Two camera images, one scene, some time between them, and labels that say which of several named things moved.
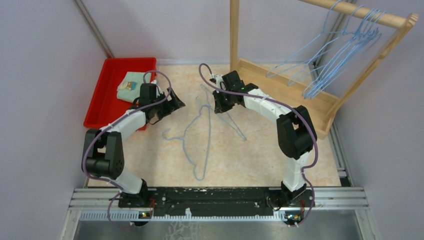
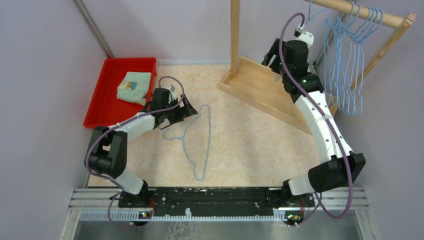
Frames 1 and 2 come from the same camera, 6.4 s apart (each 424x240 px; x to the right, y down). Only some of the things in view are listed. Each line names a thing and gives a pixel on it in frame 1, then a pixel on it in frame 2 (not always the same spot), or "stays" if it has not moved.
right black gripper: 219,107 -> 273,51
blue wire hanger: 182,138 stays
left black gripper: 175,103 -> 186,111
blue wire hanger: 371,35 -> 358,69
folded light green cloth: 129,89 stays
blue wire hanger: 309,95 -> 353,59
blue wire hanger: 359,39 -> 350,48
